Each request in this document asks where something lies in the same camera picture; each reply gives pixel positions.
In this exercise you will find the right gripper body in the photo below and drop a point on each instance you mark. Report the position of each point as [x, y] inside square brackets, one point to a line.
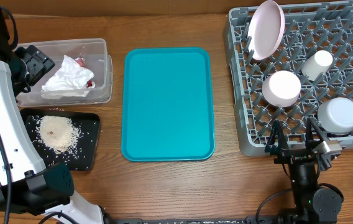
[290, 155]

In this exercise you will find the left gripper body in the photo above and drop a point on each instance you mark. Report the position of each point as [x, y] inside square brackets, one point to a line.
[37, 64]

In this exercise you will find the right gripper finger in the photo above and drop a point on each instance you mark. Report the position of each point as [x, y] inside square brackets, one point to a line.
[314, 134]
[277, 142]

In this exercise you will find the white napkin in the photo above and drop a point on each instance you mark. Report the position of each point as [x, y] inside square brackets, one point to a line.
[63, 83]

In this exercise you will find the grey small bowl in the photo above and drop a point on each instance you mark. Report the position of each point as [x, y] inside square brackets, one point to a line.
[336, 116]

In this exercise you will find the red sauce packet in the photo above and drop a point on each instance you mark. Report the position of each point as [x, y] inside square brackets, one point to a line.
[85, 76]

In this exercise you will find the pink bowl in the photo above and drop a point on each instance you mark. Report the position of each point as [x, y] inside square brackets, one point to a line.
[281, 89]

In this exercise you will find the white paper cup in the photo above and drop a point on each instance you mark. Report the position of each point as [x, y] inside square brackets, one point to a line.
[318, 63]

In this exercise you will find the white round plate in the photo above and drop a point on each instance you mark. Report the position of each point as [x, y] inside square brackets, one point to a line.
[266, 30]

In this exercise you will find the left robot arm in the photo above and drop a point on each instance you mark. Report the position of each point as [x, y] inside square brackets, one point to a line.
[27, 185]

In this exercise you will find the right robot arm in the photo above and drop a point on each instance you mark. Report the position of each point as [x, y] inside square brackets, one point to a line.
[314, 202]

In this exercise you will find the clear plastic bin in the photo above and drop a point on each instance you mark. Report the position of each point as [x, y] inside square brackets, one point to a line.
[97, 59]

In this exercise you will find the pile of rice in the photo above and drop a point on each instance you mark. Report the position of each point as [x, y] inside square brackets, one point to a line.
[57, 132]

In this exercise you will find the grey dish rack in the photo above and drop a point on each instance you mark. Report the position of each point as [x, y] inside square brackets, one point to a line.
[309, 28]

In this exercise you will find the black tray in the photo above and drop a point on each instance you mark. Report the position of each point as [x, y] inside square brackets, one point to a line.
[80, 155]

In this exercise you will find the teal serving tray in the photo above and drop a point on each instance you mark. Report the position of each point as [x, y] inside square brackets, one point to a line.
[167, 108]

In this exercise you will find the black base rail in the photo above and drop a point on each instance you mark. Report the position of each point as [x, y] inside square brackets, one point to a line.
[246, 220]

